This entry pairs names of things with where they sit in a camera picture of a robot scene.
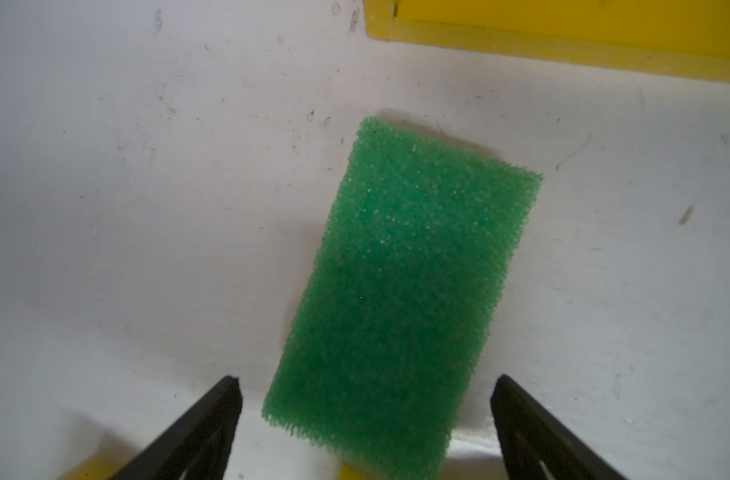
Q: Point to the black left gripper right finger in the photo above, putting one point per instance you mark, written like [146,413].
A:
[535,445]

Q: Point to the yellow shelf unit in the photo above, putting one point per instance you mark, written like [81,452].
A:
[689,39]

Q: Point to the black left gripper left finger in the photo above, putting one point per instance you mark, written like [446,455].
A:
[198,444]

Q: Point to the green sponge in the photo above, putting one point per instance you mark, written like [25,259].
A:
[396,312]

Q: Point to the yellow sponge left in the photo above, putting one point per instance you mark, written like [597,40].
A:
[99,466]

